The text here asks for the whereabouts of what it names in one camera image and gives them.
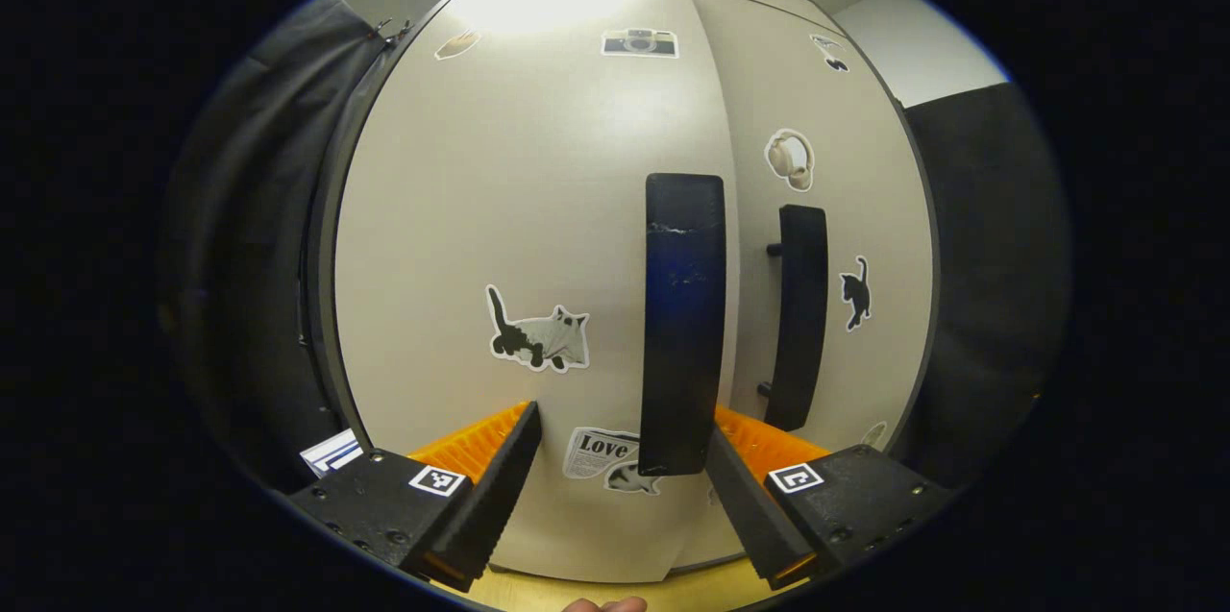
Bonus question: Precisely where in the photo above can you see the black backdrop cloth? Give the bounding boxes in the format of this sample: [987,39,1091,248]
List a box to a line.
[901,82,1073,490]
[159,0,387,490]

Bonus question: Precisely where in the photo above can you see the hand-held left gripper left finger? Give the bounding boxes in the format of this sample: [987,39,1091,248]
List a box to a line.
[287,400,543,593]

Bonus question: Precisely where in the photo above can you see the white striped card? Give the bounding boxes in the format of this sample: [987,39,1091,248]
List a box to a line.
[299,428,367,481]

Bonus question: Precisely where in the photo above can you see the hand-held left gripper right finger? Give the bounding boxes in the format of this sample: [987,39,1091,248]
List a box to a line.
[705,404,953,592]

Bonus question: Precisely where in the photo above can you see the white cabinet door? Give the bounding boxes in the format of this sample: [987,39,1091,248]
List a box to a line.
[332,0,742,585]
[686,0,939,461]

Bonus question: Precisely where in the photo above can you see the black door handle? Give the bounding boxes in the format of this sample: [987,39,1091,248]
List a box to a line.
[759,204,830,433]
[638,172,727,477]

